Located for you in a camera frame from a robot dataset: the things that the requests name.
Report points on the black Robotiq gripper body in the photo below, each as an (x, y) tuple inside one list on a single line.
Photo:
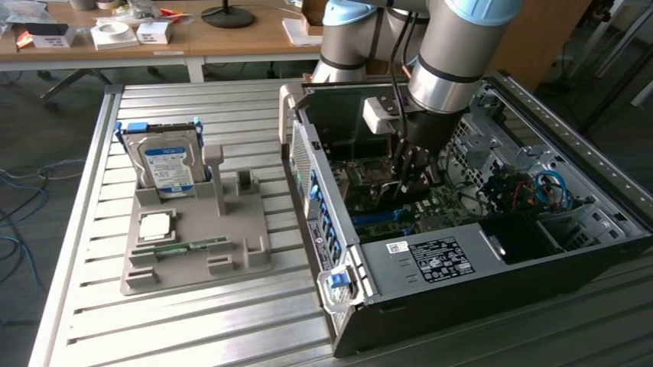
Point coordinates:
[(430, 130)]

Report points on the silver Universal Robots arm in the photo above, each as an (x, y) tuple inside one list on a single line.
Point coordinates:
[(448, 57)]

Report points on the metal CPU socket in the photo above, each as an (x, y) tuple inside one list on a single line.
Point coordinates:
[(372, 168)]

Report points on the green motherboard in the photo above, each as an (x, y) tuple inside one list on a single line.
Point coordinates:
[(443, 206)]

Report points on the grey metal disk bay cage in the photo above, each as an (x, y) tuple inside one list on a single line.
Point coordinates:
[(479, 153)]

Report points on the blue expansion slot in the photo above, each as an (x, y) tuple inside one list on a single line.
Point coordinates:
[(376, 218)]

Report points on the grey power supply unit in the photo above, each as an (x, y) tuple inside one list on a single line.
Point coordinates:
[(398, 264)]

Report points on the blue plastic case latch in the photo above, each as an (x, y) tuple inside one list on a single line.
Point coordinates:
[(336, 280)]

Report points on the wooden cabinet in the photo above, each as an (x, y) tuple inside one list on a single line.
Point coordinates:
[(550, 42)]

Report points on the white paper sheets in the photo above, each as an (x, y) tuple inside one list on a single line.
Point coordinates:
[(300, 34)]

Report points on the brown cardboard box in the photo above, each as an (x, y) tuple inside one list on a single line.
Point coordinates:
[(312, 13)]

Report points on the black open PC case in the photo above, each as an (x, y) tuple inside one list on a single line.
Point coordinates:
[(459, 317)]

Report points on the wooden desk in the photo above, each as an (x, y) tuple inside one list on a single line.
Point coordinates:
[(76, 53), (255, 42)]

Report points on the grey plastic parts rack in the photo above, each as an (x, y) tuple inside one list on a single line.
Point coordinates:
[(204, 229)]

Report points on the hard disk in blue caddy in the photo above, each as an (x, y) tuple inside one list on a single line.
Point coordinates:
[(163, 164)]

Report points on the green RAM stick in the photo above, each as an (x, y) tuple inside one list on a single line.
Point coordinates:
[(183, 246)]

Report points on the black round lamp base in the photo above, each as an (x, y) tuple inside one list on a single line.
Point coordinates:
[(227, 17)]

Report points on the silver CPU chip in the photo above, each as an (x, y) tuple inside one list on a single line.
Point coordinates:
[(155, 227)]

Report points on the small white cardboard box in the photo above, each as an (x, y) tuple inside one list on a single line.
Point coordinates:
[(152, 32)]

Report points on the white box with tape roll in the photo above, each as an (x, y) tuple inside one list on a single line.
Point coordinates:
[(115, 34)]

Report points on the white box with black lid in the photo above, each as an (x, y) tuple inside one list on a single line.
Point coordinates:
[(51, 36)]

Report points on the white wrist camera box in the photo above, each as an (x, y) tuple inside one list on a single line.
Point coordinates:
[(379, 118)]

